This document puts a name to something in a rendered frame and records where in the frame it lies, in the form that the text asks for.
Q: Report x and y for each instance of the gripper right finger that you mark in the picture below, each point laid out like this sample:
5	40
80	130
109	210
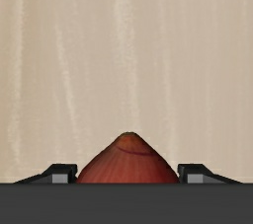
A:
194	172

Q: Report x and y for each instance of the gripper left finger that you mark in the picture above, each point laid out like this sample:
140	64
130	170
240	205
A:
59	172

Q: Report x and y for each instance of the red onion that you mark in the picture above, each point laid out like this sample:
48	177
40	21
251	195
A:
127	164

